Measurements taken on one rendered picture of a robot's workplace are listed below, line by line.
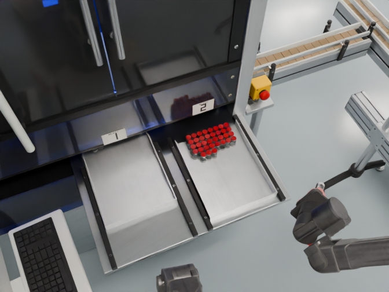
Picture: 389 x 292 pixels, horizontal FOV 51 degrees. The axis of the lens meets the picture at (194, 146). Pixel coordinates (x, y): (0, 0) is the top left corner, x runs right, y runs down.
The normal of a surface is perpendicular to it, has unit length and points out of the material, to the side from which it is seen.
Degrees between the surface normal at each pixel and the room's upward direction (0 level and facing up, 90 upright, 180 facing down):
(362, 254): 47
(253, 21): 90
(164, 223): 0
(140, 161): 0
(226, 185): 0
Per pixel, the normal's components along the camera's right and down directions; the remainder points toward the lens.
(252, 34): 0.39, 0.78
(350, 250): -0.46, 0.01
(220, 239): 0.01, -0.53
